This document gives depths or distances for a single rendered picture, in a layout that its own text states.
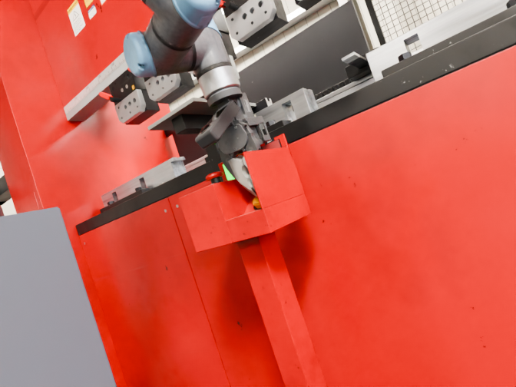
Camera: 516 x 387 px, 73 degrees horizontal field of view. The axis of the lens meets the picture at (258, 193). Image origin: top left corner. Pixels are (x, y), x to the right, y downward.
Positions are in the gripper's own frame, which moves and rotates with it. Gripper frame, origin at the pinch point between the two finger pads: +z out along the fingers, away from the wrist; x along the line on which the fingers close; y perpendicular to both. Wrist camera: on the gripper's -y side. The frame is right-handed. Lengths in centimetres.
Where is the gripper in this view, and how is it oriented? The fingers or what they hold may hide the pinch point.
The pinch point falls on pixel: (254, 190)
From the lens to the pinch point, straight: 68.4
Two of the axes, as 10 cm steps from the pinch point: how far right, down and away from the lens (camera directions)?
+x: -7.6, 2.7, 5.9
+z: 3.7, 9.3, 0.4
